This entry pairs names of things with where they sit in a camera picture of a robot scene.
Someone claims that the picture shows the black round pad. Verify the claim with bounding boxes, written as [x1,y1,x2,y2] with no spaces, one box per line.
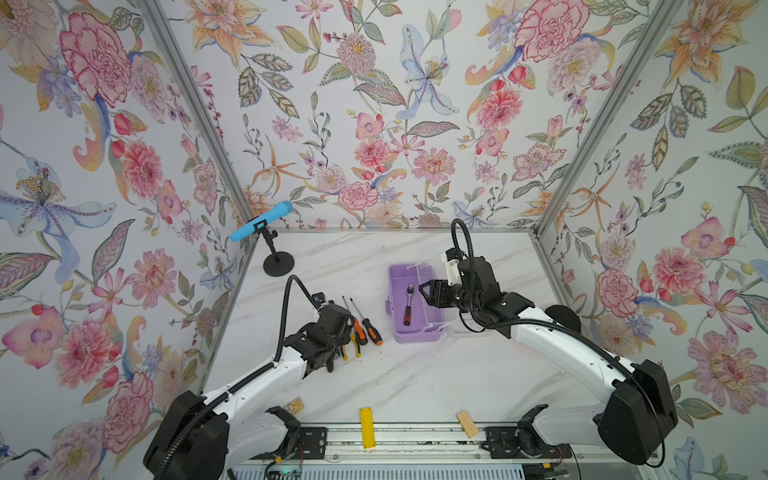
[544,305,582,333]

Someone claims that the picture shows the small wooden tag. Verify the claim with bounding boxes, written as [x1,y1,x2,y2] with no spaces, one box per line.
[284,397,305,416]

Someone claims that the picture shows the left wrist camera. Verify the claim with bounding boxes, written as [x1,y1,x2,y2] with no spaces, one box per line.
[312,292,326,307]

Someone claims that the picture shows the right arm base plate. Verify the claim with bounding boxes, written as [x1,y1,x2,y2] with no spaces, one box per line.
[480,426,572,460]

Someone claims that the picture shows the yellow handled pliers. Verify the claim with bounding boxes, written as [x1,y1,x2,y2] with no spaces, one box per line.
[340,334,361,361]

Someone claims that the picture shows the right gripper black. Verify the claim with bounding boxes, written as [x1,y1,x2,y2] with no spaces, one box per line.
[418,280,481,318]

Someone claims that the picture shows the wooden block on rail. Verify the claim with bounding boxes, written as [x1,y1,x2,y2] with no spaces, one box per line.
[456,410,479,439]

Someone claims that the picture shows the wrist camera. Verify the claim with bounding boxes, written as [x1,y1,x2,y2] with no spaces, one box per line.
[441,247,463,286]
[312,292,326,307]

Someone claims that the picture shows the black microphone stand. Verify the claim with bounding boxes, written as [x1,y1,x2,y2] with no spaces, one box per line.
[256,225,295,277]

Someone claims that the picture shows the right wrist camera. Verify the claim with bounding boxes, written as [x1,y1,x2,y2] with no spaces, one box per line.
[441,247,463,286]

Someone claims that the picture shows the aluminium front rail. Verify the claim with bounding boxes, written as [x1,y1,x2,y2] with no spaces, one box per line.
[223,422,624,470]

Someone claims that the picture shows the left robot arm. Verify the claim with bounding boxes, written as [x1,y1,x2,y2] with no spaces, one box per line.
[143,303,354,479]

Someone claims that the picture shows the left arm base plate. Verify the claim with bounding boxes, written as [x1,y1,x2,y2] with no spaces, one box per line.
[243,426,328,461]

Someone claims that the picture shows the blue microphone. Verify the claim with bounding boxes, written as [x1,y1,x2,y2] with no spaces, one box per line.
[229,201,293,242]

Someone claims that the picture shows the orange black screwdriver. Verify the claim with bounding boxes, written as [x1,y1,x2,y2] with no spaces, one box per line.
[350,299,383,346]
[342,295,368,346]

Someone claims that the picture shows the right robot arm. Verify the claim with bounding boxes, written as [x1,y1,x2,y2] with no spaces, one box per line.
[419,257,678,465]

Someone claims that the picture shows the purple plastic tool box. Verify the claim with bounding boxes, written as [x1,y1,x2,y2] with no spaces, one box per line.
[385,263,461,344]

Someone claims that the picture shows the yellow block on rail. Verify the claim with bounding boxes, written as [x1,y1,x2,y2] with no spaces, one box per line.
[360,407,376,450]

